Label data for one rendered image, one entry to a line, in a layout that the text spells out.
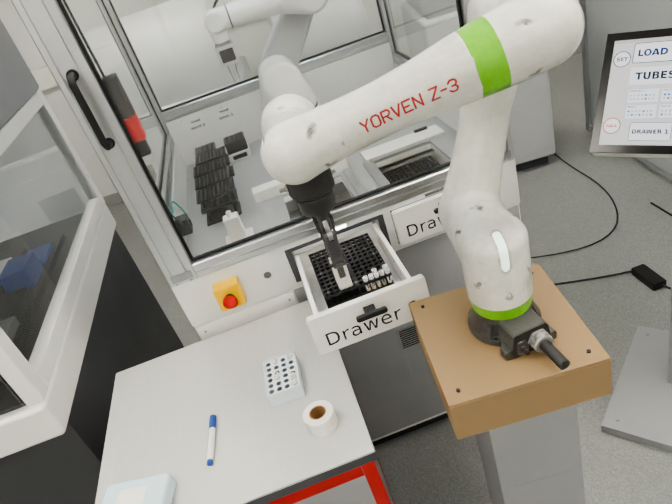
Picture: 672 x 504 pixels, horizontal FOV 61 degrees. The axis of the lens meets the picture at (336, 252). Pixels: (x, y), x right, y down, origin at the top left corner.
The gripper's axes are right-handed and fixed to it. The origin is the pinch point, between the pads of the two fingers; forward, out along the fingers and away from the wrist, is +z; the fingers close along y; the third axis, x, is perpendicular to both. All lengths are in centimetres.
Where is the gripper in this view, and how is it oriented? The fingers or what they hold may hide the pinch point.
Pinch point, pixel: (340, 271)
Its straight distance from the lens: 123.7
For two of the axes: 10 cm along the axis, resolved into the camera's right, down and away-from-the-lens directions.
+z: 2.7, 8.0, 5.3
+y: 2.3, 4.9, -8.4
